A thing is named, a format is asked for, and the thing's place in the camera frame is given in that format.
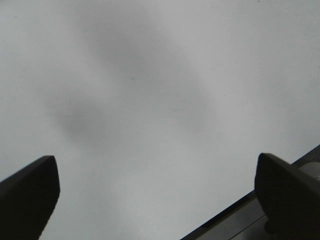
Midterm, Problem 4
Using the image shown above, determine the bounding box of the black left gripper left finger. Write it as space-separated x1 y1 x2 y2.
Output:
0 155 61 240

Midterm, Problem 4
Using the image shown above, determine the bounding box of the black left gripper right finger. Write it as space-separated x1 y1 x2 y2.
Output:
254 153 320 240

